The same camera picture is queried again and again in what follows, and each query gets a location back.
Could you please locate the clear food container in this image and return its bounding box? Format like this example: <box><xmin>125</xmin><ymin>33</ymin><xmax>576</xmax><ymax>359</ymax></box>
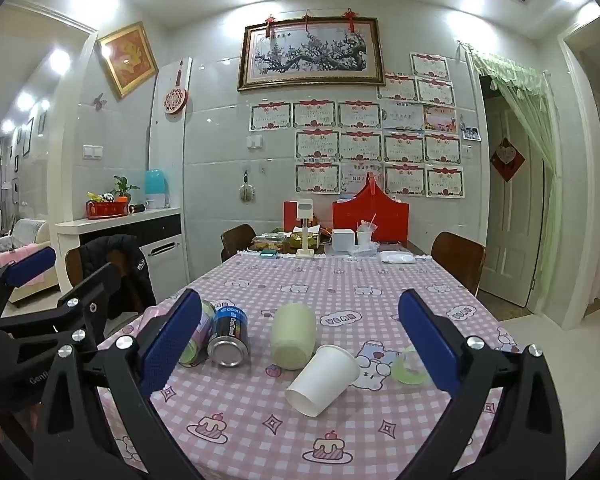
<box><xmin>252</xmin><ymin>232</ymin><xmax>292</xmax><ymax>254</ymax></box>

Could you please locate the yellow box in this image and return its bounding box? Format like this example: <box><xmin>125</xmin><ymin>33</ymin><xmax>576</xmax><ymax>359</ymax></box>
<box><xmin>290</xmin><ymin>226</ymin><xmax>324</xmax><ymax>251</ymax></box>

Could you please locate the cream plastic cup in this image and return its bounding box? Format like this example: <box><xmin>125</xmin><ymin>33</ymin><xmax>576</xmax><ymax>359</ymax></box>
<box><xmin>271</xmin><ymin>303</ymin><xmax>317</xmax><ymax>371</ymax></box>

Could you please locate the gold framed picture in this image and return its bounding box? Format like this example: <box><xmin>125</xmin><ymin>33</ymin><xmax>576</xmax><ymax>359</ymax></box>
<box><xmin>97</xmin><ymin>21</ymin><xmax>159</xmax><ymax>100</ymax></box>

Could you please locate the blue drink can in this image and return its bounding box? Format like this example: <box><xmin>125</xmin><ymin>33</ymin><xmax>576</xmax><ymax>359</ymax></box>
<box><xmin>207</xmin><ymin>306</ymin><xmax>251</xmax><ymax>367</ymax></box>

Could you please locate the large framed blossom painting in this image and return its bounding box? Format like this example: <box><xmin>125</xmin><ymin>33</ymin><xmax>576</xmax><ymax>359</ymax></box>
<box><xmin>237</xmin><ymin>16</ymin><xmax>386</xmax><ymax>92</ymax></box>

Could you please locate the black jacket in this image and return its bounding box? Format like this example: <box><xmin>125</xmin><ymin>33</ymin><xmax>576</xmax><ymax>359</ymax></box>
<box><xmin>77</xmin><ymin>234</ymin><xmax>157</xmax><ymax>323</ymax></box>

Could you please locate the white cup with straws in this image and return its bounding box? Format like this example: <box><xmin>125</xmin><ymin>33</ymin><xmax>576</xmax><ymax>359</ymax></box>
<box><xmin>356</xmin><ymin>214</ymin><xmax>379</xmax><ymax>249</ymax></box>

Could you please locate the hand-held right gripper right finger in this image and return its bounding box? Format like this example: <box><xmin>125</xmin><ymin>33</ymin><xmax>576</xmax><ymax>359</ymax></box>
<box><xmin>398</xmin><ymin>288</ymin><xmax>566</xmax><ymax>480</ymax></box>

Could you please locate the white panel door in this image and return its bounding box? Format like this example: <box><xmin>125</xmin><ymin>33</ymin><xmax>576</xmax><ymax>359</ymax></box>
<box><xmin>481</xmin><ymin>95</ymin><xmax>547</xmax><ymax>309</ymax></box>

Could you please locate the pink cloth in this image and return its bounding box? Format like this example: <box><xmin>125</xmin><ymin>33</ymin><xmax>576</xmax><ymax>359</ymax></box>
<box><xmin>0</xmin><ymin>246</ymin><xmax>37</xmax><ymax>269</ymax></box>

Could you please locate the white paper cup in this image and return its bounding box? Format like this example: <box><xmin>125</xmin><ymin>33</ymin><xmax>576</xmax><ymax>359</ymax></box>
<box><xmin>285</xmin><ymin>344</ymin><xmax>361</xmax><ymax>417</ymax></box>

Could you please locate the white square box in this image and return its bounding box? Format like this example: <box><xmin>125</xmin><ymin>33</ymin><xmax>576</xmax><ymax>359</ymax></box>
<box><xmin>331</xmin><ymin>229</ymin><xmax>356</xmax><ymax>257</ymax></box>

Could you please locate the red gift box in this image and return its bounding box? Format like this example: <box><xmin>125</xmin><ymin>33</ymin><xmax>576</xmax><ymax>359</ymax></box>
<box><xmin>332</xmin><ymin>172</ymin><xmax>410</xmax><ymax>247</ymax></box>

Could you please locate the clear green plastic cup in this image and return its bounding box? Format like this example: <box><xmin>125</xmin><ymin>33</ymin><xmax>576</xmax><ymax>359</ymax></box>
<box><xmin>391</xmin><ymin>345</ymin><xmax>432</xmax><ymax>386</ymax></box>

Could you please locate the green lace curtain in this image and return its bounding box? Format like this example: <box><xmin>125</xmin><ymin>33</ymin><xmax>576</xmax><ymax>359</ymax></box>
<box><xmin>466</xmin><ymin>41</ymin><xmax>567</xmax><ymax>302</ymax></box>

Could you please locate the green potted plant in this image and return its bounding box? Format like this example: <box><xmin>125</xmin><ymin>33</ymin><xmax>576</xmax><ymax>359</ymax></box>
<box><xmin>112</xmin><ymin>175</ymin><xmax>141</xmax><ymax>204</ymax></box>

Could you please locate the blue and white humidifier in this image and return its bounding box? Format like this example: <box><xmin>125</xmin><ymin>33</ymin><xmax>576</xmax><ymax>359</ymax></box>
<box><xmin>145</xmin><ymin>169</ymin><xmax>171</xmax><ymax>210</ymax></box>

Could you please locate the pink checkered tablecloth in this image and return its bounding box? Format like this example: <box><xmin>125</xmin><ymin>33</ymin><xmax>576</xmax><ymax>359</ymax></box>
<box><xmin>96</xmin><ymin>250</ymin><xmax>523</xmax><ymax>480</ymax></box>

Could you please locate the white and black sideboard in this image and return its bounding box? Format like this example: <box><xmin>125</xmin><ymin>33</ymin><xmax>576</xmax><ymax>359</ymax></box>
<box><xmin>55</xmin><ymin>208</ymin><xmax>184</xmax><ymax>292</ymax></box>

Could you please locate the brown wooden chair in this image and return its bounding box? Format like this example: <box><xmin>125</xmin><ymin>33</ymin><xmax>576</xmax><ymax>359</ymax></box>
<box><xmin>431</xmin><ymin>231</ymin><xmax>487</xmax><ymax>297</ymax></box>
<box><xmin>221</xmin><ymin>224</ymin><xmax>257</xmax><ymax>263</ymax></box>
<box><xmin>64</xmin><ymin>247</ymin><xmax>85</xmax><ymax>288</ymax></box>

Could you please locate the beige sofa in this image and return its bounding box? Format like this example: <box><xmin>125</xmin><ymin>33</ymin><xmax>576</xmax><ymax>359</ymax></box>
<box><xmin>0</xmin><ymin>217</ymin><xmax>60</xmax><ymax>305</ymax></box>

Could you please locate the red tray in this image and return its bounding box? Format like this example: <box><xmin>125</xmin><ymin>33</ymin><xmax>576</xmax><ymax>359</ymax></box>
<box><xmin>85</xmin><ymin>199</ymin><xmax>130</xmax><ymax>220</ymax></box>

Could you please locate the red diamond door ornament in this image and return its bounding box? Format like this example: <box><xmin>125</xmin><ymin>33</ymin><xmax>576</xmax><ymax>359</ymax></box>
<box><xmin>490</xmin><ymin>137</ymin><xmax>526</xmax><ymax>184</ymax></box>

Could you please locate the round red wall ornament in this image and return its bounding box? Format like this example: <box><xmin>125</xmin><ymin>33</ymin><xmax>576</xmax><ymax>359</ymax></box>
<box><xmin>163</xmin><ymin>60</ymin><xmax>188</xmax><ymax>120</ymax></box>

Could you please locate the group of wall certificates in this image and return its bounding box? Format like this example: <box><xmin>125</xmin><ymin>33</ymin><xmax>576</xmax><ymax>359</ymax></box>
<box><xmin>250</xmin><ymin>51</ymin><xmax>465</xmax><ymax>200</ymax></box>

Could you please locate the small wall photo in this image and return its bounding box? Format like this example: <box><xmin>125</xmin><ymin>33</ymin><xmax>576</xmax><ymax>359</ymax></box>
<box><xmin>461</xmin><ymin>115</ymin><xmax>483</xmax><ymax>142</ymax></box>

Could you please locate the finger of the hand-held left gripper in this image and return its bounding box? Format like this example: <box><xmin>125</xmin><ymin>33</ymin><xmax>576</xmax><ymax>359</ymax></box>
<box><xmin>0</xmin><ymin>262</ymin><xmax>124</xmax><ymax>352</ymax></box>
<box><xmin>0</xmin><ymin>247</ymin><xmax>57</xmax><ymax>311</ymax></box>

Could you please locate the hanging wall brush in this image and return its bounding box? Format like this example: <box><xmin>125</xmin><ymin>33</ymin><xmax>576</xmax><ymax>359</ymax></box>
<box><xmin>239</xmin><ymin>170</ymin><xmax>256</xmax><ymax>204</ymax></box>

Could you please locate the green pink drink can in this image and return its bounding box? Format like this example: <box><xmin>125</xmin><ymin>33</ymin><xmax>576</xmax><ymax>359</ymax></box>
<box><xmin>179</xmin><ymin>300</ymin><xmax>217</xmax><ymax>366</ymax></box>

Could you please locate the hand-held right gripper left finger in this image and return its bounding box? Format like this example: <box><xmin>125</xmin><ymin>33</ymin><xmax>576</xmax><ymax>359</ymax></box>
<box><xmin>32</xmin><ymin>288</ymin><xmax>203</xmax><ymax>480</ymax></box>

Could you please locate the white desk stand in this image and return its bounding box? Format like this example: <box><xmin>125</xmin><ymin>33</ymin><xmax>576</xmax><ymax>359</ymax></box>
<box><xmin>295</xmin><ymin>199</ymin><xmax>317</xmax><ymax>259</ymax></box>

